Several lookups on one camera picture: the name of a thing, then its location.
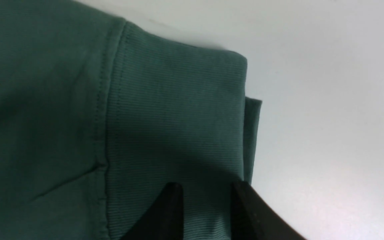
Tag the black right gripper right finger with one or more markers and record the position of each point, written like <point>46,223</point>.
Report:
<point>253,219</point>

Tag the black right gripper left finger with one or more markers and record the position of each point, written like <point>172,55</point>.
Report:
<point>164,218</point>

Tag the green long-sleeve top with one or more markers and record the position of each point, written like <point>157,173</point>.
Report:
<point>97,115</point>

